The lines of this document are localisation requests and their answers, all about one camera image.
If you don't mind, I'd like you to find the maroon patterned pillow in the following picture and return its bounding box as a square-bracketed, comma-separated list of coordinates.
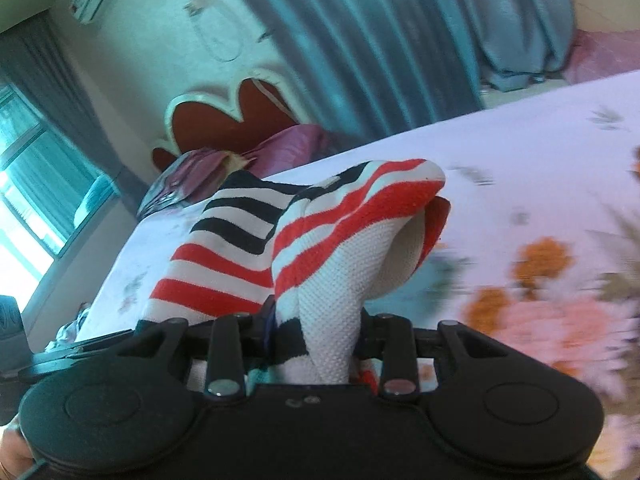
[136, 147, 252, 219]

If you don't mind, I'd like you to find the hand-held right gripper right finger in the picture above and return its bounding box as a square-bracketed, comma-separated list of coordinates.
[356, 310, 496, 402]

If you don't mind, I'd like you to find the red black white striped sock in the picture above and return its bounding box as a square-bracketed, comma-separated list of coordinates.
[271, 158, 452, 387]
[139, 170, 312, 327]

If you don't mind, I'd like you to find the grey curtain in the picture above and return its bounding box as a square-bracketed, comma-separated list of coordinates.
[0, 24, 152, 217]

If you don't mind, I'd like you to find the window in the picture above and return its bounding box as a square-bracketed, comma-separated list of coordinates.
[0, 81, 122, 312]

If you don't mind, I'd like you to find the pink bedding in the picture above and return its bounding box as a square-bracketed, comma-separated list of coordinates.
[561, 27, 640, 87]

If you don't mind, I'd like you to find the person's left hand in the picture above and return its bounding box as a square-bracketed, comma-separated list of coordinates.
[0, 409, 35, 480]

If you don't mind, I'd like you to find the white charging cable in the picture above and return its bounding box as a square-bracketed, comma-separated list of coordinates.
[191, 0, 247, 64]

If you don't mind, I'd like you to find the white floral bed sheet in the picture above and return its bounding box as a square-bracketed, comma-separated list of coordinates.
[47, 67, 640, 480]

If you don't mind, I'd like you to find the red scalloped headboard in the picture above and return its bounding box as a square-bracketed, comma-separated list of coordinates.
[151, 76, 312, 172]

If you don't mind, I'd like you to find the blue curtain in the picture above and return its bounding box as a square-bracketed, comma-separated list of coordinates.
[214, 0, 577, 142]

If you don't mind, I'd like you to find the pink pillow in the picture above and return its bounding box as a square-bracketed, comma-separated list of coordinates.
[244, 123, 332, 182]

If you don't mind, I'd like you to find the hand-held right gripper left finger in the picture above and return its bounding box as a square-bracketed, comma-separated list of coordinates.
[134, 305, 277, 402]

